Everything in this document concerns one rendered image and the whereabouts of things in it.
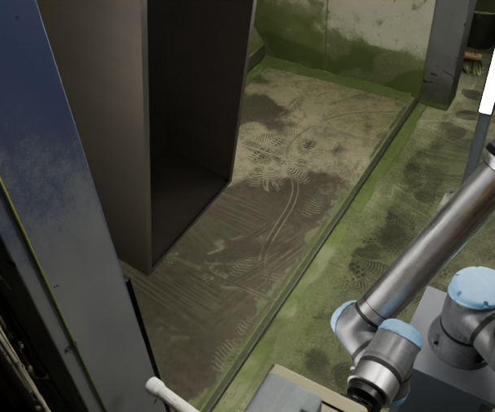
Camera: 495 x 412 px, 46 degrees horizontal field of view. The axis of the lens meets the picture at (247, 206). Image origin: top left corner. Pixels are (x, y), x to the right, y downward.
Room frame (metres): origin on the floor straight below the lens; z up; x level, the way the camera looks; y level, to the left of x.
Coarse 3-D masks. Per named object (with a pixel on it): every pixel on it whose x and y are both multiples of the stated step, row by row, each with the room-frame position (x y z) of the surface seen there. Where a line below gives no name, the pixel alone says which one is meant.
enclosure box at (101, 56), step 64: (64, 0) 1.44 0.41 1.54; (128, 0) 1.32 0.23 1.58; (192, 0) 1.97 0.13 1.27; (256, 0) 1.83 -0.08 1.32; (64, 64) 1.48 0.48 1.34; (128, 64) 1.34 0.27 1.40; (192, 64) 2.00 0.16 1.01; (128, 128) 1.38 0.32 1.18; (192, 128) 2.03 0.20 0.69; (128, 192) 1.42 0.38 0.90; (192, 192) 1.86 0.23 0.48; (128, 256) 1.48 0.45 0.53
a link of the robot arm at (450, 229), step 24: (480, 168) 0.88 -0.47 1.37; (456, 192) 0.87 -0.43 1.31; (480, 192) 0.83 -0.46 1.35; (456, 216) 0.82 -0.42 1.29; (480, 216) 0.81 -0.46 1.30; (432, 240) 0.81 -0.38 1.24; (456, 240) 0.80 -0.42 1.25; (408, 264) 0.80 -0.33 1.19; (432, 264) 0.78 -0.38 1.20; (384, 288) 0.79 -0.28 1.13; (408, 288) 0.77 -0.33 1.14; (336, 312) 0.80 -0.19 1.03; (360, 312) 0.77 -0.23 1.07; (384, 312) 0.75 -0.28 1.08; (336, 336) 0.77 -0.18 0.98; (360, 336) 0.73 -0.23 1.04
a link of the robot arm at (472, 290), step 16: (464, 272) 0.99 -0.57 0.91; (480, 272) 0.98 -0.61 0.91; (448, 288) 0.97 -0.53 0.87; (464, 288) 0.93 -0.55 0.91; (480, 288) 0.93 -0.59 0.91; (448, 304) 0.93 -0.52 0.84; (464, 304) 0.89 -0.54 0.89; (480, 304) 0.87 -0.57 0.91; (448, 320) 0.92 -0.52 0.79; (464, 320) 0.88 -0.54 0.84; (480, 320) 0.85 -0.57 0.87; (464, 336) 0.88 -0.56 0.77
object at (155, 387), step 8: (152, 384) 0.59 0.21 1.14; (160, 384) 0.59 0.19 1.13; (152, 392) 0.58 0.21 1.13; (160, 392) 0.57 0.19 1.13; (168, 392) 0.57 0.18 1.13; (168, 400) 0.56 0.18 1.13; (176, 400) 0.56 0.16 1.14; (176, 408) 0.54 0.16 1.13; (184, 408) 0.54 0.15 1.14; (192, 408) 0.54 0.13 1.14
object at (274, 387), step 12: (264, 384) 0.29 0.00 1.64; (276, 384) 0.29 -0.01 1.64; (288, 384) 0.29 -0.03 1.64; (264, 396) 0.28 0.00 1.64; (276, 396) 0.28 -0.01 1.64; (288, 396) 0.27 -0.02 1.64; (300, 396) 0.27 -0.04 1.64; (312, 396) 0.27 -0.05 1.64; (252, 408) 0.27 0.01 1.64; (264, 408) 0.26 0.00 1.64; (276, 408) 0.26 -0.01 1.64; (288, 408) 0.26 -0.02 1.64; (300, 408) 0.26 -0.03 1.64; (312, 408) 0.26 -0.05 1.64
